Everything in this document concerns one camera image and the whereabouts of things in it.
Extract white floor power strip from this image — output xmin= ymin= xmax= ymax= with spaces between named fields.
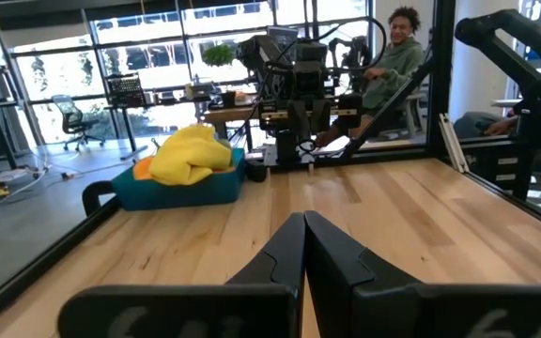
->
xmin=0 ymin=167 xmax=31 ymax=185

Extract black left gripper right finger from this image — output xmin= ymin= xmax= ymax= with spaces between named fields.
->
xmin=303 ymin=211 xmax=541 ymax=338

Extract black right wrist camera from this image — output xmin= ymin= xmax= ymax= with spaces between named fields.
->
xmin=293 ymin=40 xmax=331 ymax=65

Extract wooden background desk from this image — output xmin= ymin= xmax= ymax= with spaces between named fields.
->
xmin=199 ymin=100 xmax=265 ymax=142

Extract small leafy background plant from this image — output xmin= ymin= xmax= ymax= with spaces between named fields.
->
xmin=201 ymin=43 xmax=237 ymax=68

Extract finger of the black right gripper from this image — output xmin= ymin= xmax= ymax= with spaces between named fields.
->
xmin=291 ymin=99 xmax=310 ymax=137
xmin=315 ymin=99 xmax=332 ymax=136

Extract yellow microfiber towel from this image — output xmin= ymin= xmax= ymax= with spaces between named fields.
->
xmin=147 ymin=123 xmax=234 ymax=187

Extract black dotted panel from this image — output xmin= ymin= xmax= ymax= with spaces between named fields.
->
xmin=104 ymin=72 xmax=148 ymax=110

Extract black aluminium table frame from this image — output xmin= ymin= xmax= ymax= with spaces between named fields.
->
xmin=0 ymin=0 xmax=541 ymax=325

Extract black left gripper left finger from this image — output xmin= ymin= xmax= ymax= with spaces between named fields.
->
xmin=57 ymin=211 xmax=307 ymax=338

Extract black curved handle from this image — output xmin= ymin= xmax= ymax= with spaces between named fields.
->
xmin=81 ymin=180 xmax=117 ymax=218

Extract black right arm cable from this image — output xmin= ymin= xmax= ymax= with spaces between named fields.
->
xmin=270 ymin=16 xmax=389 ymax=72

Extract person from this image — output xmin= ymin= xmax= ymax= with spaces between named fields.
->
xmin=316 ymin=5 xmax=425 ymax=149
xmin=453 ymin=111 xmax=519 ymax=140

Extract white metal bars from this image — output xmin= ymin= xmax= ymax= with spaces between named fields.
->
xmin=438 ymin=112 xmax=471 ymax=174

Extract black office chair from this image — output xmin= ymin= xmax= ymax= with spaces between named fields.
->
xmin=51 ymin=93 xmax=106 ymax=152

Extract teal plastic bin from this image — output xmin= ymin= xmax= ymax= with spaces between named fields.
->
xmin=110 ymin=147 xmax=248 ymax=212

